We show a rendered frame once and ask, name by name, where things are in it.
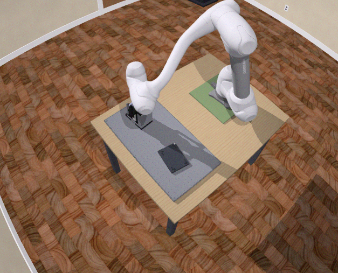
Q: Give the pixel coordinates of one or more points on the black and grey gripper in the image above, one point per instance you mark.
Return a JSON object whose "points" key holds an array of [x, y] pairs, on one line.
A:
{"points": [[132, 111]]}

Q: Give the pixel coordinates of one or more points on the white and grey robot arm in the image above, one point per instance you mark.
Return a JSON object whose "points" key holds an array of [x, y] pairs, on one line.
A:
{"points": [[239, 40]]}

